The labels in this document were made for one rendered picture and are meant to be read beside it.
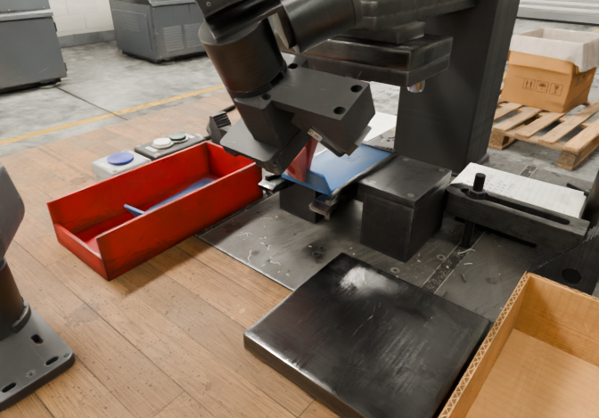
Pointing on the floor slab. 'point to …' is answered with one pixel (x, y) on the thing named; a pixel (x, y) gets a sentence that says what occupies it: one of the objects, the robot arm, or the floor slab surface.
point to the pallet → (573, 151)
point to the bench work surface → (143, 301)
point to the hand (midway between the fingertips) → (299, 173)
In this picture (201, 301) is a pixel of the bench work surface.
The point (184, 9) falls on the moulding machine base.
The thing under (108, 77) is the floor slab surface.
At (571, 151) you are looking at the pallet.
